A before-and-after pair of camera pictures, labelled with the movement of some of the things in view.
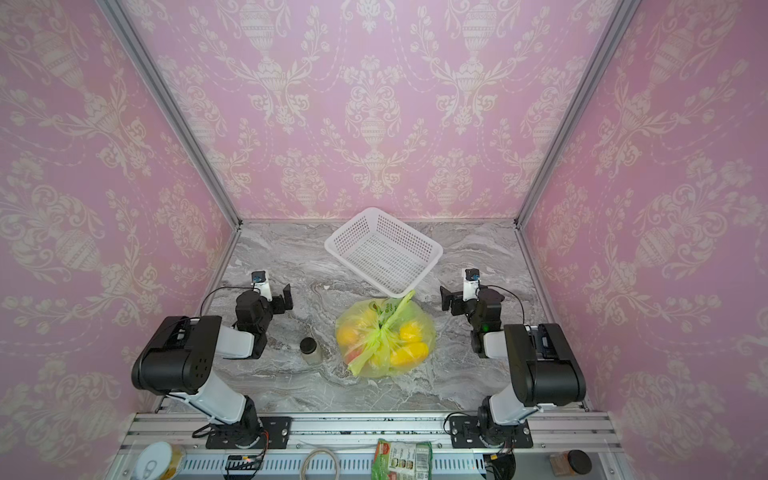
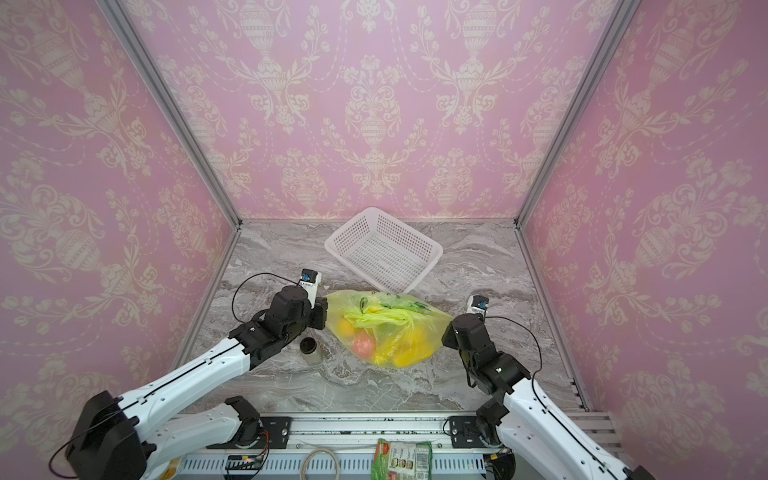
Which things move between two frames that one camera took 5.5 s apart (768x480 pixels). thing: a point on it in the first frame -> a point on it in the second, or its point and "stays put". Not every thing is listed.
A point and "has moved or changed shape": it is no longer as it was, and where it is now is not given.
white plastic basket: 386,250 stays put
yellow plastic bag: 385,336 has moved or changed shape
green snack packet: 402,460 stays put
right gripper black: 455,301 -> 452,334
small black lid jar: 311,351 stays put
